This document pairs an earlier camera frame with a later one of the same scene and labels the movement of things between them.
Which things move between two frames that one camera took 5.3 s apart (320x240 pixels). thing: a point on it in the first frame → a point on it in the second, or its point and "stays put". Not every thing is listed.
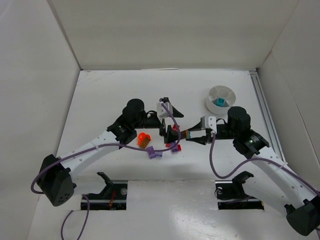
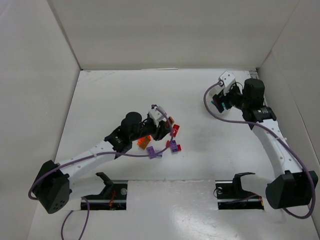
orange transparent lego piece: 141,136 stays put
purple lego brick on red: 174,149 stays put
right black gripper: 210,133 → 222,100
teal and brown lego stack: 187,134 → 214,102
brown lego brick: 144,143 stays put
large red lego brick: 174,127 stays put
